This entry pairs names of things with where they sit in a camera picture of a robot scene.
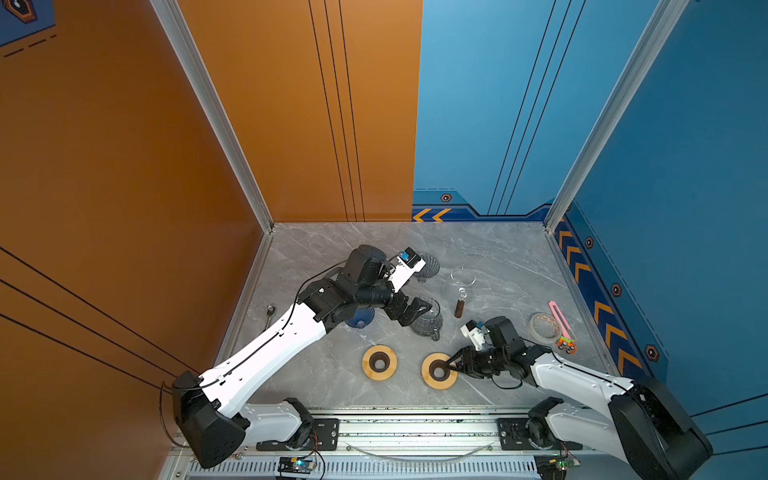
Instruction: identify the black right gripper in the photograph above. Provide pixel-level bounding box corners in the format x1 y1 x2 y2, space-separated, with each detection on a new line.
443 346 508 379

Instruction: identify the wooden ring dripper holder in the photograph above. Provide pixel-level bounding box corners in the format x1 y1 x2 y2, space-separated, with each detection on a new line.
421 352 458 391

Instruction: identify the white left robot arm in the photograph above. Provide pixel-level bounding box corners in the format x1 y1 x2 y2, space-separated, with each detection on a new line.
169 244 431 468

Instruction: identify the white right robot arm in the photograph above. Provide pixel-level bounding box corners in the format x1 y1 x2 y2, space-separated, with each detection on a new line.
445 316 714 479

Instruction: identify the grey ribbed glass dripper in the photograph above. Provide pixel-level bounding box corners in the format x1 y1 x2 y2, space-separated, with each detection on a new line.
414 253 441 283

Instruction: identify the blue ribbed dripper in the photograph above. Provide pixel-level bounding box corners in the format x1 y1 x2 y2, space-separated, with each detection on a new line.
345 307 375 329

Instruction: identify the brown small bottle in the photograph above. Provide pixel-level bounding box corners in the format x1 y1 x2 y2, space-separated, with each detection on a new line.
454 288 468 318

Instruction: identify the clear glass cup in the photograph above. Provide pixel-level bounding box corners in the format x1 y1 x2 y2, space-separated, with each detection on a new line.
446 267 477 301

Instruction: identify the clear tape roll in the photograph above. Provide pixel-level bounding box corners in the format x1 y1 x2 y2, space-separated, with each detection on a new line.
528 312 561 344

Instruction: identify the right green circuit board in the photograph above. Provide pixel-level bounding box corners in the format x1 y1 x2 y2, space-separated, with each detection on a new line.
534 456 581 480

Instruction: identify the green circuit board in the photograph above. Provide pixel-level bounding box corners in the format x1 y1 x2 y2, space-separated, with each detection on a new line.
276 456 318 479
534 456 581 480

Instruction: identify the silver wrench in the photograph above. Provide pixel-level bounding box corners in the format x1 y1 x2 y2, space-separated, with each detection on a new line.
264 304 276 330

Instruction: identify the left green circuit board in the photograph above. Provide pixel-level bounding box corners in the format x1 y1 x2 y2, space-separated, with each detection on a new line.
276 456 318 479

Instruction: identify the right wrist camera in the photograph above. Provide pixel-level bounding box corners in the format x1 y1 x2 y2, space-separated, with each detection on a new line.
460 320 486 351

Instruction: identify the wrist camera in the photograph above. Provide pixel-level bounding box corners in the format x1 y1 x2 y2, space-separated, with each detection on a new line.
460 320 486 351
387 247 426 293

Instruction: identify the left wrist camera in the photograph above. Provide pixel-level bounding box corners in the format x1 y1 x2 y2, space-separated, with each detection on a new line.
387 247 426 293

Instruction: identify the wooden ring near front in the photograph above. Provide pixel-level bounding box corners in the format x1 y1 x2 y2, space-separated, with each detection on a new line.
361 344 398 382

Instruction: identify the pink handled tool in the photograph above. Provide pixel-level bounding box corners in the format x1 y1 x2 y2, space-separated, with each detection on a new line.
548 301 578 355

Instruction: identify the aluminium left corner post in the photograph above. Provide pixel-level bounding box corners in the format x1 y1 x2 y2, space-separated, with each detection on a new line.
150 0 274 234

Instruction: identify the aluminium corner post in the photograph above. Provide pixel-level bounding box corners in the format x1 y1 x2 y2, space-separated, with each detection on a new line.
544 0 689 234
150 0 274 234

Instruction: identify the aluminium right corner post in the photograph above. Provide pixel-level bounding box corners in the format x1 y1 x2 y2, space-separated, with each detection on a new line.
544 0 689 234

